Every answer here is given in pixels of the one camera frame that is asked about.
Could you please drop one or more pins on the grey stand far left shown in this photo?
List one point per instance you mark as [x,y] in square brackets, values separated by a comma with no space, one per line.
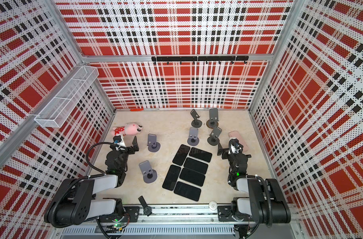
[197,123]

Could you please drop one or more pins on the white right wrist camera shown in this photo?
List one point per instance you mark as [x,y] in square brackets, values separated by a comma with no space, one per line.
[235,146]

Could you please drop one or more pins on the wooden base phone stand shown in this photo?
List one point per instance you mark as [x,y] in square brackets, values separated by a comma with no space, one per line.
[213,120]

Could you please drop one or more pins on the small black empty stand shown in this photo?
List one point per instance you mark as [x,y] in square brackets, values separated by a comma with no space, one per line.
[147,210]

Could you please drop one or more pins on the grey round phone stand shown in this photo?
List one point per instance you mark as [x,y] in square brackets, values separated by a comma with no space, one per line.
[213,138]

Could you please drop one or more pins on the white wire mesh basket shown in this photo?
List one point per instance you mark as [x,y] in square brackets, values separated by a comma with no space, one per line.
[57,111]

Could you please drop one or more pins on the grey stand base corner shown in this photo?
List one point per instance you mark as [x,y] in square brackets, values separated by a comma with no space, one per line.
[193,139]

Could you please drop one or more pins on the pink plush toy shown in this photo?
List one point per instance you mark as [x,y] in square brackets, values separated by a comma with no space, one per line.
[130,129]

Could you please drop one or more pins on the black smartphone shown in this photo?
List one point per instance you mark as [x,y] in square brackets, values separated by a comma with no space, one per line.
[187,191]

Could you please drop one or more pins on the grey stand front left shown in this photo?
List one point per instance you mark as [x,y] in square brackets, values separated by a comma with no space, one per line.
[148,173]

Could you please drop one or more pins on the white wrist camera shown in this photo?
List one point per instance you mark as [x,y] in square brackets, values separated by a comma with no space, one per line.
[119,141]
[235,146]

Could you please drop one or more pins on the black phone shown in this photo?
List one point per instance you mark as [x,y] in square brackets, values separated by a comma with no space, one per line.
[171,178]
[196,165]
[181,155]

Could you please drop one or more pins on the black hook rail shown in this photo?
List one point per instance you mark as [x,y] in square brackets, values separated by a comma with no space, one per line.
[199,58]

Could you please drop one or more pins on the pink glasses case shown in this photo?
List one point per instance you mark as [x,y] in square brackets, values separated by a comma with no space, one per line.
[237,135]

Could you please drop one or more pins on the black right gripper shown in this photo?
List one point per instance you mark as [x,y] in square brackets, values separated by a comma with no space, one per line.
[221,150]

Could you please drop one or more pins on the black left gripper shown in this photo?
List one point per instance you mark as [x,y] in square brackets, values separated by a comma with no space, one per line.
[131,151]

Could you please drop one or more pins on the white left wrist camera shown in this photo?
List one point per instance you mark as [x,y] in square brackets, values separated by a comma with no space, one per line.
[119,141]

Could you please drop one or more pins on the grey stand near left arm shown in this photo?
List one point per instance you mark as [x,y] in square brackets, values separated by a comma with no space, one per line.
[153,145]

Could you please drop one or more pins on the white round knob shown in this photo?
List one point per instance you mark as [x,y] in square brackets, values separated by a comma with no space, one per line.
[213,205]

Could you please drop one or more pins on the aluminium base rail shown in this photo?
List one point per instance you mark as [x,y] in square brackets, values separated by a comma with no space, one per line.
[191,220]

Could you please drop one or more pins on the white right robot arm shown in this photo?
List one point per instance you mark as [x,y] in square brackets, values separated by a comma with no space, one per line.
[264,202]

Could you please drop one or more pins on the dark phone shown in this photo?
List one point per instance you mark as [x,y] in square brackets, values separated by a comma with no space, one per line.
[200,154]

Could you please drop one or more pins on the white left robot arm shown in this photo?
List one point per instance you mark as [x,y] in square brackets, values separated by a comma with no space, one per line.
[75,200]

